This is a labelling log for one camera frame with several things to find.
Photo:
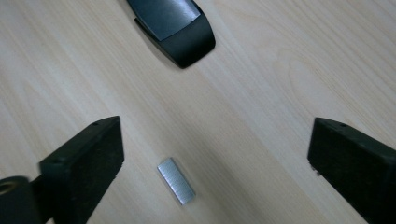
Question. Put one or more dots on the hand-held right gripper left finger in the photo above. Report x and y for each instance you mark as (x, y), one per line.
(81, 168)

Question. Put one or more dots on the silver staple strip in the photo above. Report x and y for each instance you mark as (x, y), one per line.
(176, 180)

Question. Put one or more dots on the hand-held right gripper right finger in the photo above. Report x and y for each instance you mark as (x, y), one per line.
(358, 165)

